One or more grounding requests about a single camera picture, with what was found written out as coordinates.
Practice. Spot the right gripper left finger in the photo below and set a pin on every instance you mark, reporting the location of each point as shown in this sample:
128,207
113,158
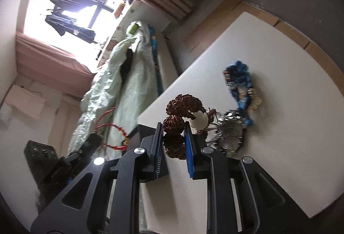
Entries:
153,144

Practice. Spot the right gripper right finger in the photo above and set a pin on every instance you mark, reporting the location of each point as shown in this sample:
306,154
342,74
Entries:
198,164

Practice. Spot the silver chain jewelry pile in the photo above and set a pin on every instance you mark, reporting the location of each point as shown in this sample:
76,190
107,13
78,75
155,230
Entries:
228,133

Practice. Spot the light green crumpled duvet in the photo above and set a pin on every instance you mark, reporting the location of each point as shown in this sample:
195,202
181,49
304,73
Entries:
98,104

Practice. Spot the green bed sheet mattress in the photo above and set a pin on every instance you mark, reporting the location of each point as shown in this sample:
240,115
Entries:
143,81

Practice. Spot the clothes drying rack outside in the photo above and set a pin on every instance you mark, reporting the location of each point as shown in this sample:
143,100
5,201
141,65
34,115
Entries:
84,18

